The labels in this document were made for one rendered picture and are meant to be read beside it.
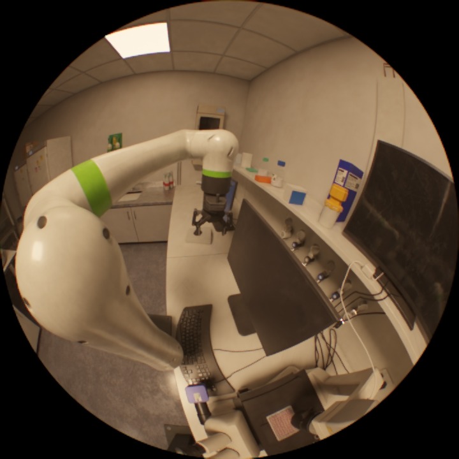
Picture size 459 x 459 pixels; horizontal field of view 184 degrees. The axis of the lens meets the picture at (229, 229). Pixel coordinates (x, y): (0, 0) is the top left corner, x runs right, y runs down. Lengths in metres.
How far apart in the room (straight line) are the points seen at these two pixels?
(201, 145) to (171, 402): 1.70
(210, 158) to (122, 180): 0.23
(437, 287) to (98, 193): 0.87
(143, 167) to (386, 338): 1.10
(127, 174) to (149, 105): 2.22
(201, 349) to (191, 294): 0.32
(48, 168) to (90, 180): 2.46
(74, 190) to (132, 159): 0.13
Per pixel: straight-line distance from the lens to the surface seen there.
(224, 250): 1.10
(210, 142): 0.40
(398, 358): 0.96
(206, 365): 0.71
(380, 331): 0.89
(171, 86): 2.53
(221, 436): 0.48
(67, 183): 0.27
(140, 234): 2.24
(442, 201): 0.63
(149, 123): 2.42
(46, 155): 2.71
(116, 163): 0.30
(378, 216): 0.61
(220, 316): 0.79
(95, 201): 0.27
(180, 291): 0.86
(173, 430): 1.66
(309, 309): 0.35
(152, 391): 1.59
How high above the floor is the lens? 1.48
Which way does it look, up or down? 33 degrees down
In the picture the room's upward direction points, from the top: 9 degrees clockwise
